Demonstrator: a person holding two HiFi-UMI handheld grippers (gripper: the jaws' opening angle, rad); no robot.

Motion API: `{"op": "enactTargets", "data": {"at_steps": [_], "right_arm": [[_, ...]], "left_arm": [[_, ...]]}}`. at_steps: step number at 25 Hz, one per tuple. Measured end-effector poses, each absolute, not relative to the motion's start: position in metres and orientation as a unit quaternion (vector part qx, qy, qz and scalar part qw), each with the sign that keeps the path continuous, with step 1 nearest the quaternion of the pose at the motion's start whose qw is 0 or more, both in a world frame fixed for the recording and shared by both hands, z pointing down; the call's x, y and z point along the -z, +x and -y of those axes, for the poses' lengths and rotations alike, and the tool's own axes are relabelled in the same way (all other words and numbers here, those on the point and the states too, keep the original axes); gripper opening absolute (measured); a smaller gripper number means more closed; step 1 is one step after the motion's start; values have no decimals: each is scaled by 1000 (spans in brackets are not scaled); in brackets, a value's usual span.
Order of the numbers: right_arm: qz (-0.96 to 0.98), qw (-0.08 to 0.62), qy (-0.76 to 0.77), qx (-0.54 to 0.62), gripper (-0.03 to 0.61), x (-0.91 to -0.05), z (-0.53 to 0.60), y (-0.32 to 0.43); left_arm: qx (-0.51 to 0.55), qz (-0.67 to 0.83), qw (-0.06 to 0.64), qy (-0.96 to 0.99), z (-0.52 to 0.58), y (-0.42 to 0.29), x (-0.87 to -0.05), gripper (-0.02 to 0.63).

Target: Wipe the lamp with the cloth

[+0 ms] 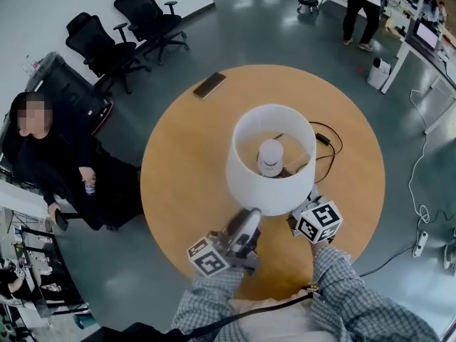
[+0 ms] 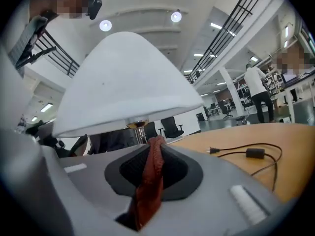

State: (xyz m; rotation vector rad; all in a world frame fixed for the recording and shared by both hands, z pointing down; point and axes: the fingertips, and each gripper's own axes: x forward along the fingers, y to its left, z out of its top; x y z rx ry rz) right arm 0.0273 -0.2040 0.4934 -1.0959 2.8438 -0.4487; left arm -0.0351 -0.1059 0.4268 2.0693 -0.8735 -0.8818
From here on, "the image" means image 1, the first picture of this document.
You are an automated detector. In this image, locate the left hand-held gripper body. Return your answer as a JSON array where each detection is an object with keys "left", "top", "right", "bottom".
[{"left": 187, "top": 231, "right": 263, "bottom": 278}]

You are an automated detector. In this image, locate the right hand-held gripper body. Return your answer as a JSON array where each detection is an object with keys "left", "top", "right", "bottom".
[{"left": 286, "top": 187, "right": 344, "bottom": 244}]

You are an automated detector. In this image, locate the white table lamp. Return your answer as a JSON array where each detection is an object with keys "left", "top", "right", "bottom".
[{"left": 225, "top": 104, "right": 317, "bottom": 217}]

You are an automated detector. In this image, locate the person's right forearm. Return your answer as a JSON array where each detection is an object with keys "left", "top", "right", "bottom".
[{"left": 309, "top": 241, "right": 440, "bottom": 342}]

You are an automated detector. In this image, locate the person's left forearm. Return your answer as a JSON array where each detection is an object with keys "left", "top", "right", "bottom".
[{"left": 170, "top": 265, "right": 247, "bottom": 334}]

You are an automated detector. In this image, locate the white office desk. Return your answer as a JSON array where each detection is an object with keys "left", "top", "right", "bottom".
[{"left": 380, "top": 16, "right": 456, "bottom": 135}]

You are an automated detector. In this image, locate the person's torso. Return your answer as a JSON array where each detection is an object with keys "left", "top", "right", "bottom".
[{"left": 220, "top": 290, "right": 343, "bottom": 342}]

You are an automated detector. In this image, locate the white power strip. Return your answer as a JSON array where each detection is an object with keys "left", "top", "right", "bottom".
[{"left": 412, "top": 230, "right": 428, "bottom": 258}]

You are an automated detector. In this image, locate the black bag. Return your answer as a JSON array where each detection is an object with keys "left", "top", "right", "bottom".
[{"left": 80, "top": 321, "right": 186, "bottom": 342}]

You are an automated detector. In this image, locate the smartphone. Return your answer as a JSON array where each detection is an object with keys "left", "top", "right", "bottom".
[{"left": 192, "top": 71, "right": 228, "bottom": 100}]

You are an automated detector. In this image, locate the white bag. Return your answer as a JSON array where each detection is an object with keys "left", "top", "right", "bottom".
[{"left": 366, "top": 58, "right": 392, "bottom": 90}]

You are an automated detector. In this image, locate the black shelf rack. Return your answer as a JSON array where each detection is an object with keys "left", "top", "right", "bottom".
[{"left": 0, "top": 219, "right": 90, "bottom": 316}]

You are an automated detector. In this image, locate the computer monitor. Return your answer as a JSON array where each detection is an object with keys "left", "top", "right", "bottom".
[{"left": 413, "top": 18, "right": 441, "bottom": 51}]

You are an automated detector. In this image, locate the black wheeled bin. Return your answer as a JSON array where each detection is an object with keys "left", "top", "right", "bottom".
[{"left": 26, "top": 51, "right": 115, "bottom": 135}]

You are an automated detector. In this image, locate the black office chair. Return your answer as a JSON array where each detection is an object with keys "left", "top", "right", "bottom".
[
  {"left": 113, "top": 0, "right": 190, "bottom": 66},
  {"left": 65, "top": 11, "right": 152, "bottom": 95}
]

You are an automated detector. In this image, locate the black round stool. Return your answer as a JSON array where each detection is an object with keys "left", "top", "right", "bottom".
[{"left": 297, "top": 0, "right": 321, "bottom": 14}]

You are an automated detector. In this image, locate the black shoulder strap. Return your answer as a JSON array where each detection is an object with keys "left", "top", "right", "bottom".
[{"left": 167, "top": 290, "right": 318, "bottom": 338}]

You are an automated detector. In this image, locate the black floor cable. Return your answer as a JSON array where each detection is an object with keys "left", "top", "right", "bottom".
[{"left": 358, "top": 244, "right": 416, "bottom": 277}]

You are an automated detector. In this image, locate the black lamp cable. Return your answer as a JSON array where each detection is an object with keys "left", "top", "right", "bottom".
[{"left": 308, "top": 121, "right": 343, "bottom": 185}]

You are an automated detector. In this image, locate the white floor cable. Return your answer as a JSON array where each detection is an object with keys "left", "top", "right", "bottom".
[{"left": 408, "top": 89, "right": 432, "bottom": 224}]

